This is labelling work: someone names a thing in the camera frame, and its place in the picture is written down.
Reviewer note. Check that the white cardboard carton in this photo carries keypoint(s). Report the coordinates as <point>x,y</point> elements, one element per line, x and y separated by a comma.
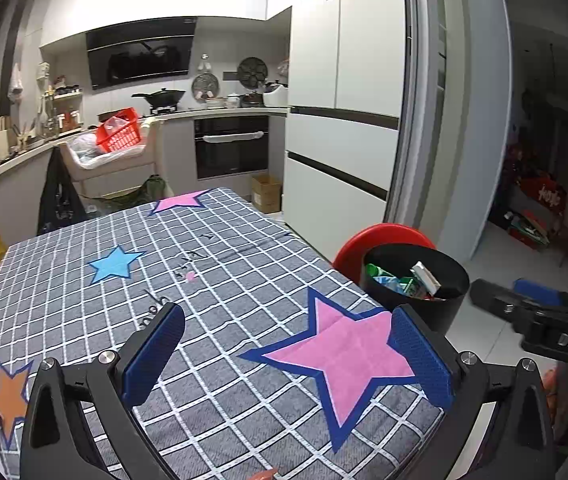
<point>424,275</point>

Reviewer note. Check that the green carton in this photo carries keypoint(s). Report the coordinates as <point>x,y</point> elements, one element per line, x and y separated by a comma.
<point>404,287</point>

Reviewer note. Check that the black range hood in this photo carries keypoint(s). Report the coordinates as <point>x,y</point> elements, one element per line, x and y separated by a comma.
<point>139,60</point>

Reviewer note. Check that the spice rack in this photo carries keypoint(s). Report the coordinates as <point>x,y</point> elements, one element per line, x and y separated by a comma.
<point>66,115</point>

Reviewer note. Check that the black wok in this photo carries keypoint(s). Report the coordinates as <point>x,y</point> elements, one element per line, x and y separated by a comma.
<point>164,97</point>

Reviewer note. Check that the grey checked star tablecloth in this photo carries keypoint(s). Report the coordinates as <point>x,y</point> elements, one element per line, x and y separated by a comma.
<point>239,270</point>

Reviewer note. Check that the red printed bag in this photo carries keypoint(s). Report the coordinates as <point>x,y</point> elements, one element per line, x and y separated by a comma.
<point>544,195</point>

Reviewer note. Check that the black plastic bag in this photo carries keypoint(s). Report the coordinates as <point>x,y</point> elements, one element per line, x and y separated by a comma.
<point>61,200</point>

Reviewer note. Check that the black built-in oven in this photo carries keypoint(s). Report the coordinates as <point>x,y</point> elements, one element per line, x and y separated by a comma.
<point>229,155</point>

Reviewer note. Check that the red plastic basket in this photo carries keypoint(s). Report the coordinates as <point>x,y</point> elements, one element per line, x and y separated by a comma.
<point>121,137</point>

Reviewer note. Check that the gas stove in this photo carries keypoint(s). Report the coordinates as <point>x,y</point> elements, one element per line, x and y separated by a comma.
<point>164,110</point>

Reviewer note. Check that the white refrigerator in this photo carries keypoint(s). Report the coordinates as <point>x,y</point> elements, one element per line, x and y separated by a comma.
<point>339,60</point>

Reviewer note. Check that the small round grey rack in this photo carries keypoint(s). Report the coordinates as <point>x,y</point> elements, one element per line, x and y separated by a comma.
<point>205,86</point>

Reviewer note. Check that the pile of boxes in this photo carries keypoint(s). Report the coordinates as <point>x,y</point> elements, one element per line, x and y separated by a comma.
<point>524,230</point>

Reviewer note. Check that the translucent grey shopping bag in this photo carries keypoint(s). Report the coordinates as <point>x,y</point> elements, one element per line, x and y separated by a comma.
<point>84,146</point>

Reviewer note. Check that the black trash bin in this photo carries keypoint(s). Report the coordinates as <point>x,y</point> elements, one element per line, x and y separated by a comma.
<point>444,310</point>

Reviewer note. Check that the grey kitchen counter cabinets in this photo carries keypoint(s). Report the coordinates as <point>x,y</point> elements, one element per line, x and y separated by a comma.
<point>176,150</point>

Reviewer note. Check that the black cooking pot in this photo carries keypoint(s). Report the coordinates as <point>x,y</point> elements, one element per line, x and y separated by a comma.
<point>252,99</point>

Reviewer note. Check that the dark green cloth bag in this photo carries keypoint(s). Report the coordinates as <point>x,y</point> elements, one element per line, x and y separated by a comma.
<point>154,187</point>

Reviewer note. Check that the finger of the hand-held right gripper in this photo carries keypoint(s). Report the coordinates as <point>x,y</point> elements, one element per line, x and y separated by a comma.
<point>539,292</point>
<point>494,300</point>

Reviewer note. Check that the white hanging plastic bag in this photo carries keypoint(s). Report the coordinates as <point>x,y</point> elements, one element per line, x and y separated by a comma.
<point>15,85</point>

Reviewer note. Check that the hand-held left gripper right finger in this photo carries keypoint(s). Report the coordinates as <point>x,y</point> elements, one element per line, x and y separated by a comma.
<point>421,355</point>

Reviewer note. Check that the cardboard box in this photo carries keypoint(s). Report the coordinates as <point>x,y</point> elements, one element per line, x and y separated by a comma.
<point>266,195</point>

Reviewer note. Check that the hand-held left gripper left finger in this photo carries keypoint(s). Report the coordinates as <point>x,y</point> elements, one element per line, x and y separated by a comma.
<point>154,355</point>

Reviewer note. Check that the red stool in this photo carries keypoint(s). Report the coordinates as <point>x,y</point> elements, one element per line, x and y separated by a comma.
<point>364,240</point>

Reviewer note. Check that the white upper cabinets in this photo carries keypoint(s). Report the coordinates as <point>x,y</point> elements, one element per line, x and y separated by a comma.
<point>164,0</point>

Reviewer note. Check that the large round dark rack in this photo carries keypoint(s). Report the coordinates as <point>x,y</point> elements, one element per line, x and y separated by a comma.
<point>252,71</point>

